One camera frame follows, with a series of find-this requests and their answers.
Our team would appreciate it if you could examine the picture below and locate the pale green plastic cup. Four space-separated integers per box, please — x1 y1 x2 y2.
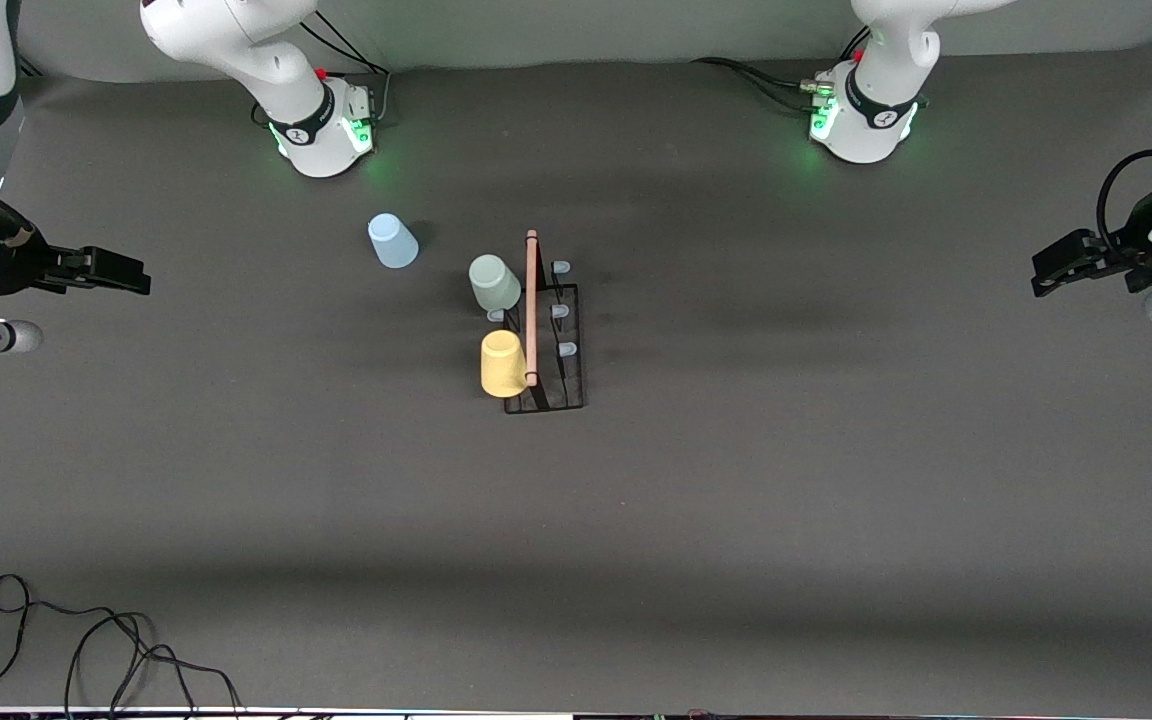
468 255 524 314

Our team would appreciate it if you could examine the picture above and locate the yellow plastic cup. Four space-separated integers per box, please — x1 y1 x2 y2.
479 330 530 399

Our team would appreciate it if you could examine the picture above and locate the black wire cup holder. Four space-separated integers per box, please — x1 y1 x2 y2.
487 229 587 415

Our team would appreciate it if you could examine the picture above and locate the light blue plastic cup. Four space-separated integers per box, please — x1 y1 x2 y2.
367 213 420 270

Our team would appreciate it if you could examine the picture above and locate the dark grey table mat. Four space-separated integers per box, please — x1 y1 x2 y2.
0 45 1152 713

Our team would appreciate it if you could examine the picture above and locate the black base cable bundle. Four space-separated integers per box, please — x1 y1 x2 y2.
254 8 393 131
691 28 872 113

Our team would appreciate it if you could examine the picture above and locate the loose thin black cable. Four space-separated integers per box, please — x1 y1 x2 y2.
0 573 243 716

